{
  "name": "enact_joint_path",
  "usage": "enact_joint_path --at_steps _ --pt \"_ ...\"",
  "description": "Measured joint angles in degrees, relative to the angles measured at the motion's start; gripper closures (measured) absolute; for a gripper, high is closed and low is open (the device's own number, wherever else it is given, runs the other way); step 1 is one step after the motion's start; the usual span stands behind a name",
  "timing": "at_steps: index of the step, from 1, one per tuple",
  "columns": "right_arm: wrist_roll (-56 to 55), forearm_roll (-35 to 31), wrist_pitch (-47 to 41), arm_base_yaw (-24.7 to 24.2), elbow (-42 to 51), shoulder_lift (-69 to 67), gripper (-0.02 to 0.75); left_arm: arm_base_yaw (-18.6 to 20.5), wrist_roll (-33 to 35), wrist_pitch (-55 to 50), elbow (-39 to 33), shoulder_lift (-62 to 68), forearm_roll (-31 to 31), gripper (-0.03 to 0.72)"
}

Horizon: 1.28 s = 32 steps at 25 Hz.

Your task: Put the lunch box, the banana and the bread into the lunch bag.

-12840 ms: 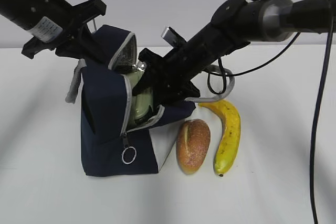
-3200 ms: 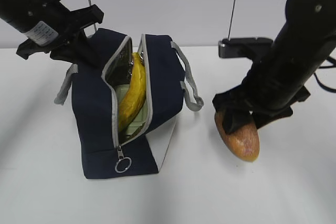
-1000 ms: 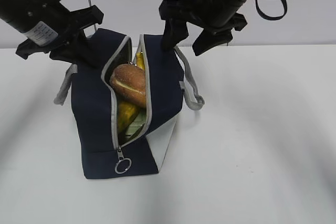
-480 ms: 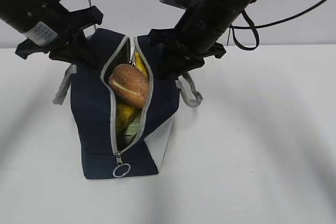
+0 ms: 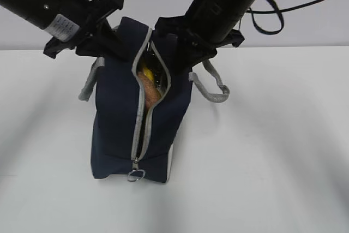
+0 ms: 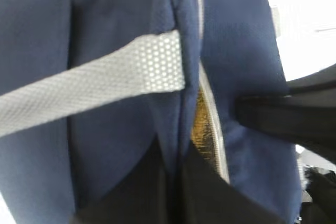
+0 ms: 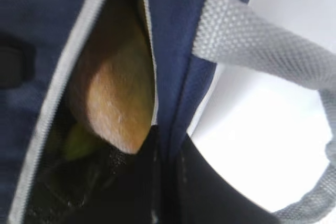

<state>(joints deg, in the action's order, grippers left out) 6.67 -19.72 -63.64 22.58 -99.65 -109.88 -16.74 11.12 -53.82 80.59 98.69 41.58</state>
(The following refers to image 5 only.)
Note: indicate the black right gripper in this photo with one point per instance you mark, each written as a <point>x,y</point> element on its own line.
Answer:
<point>168,47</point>

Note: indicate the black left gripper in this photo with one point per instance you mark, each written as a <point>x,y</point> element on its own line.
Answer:
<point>82,25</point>

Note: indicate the yellow banana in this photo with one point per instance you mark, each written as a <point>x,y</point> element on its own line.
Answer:
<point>148,73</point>

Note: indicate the brown bread roll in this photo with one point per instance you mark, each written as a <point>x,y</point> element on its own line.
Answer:
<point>152,92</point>

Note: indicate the navy blue lunch bag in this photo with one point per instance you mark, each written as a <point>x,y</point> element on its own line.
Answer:
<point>128,139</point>

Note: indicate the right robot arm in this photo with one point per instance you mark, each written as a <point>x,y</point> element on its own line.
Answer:
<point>206,26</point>

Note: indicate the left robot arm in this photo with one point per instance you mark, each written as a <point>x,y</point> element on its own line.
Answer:
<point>37,12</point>

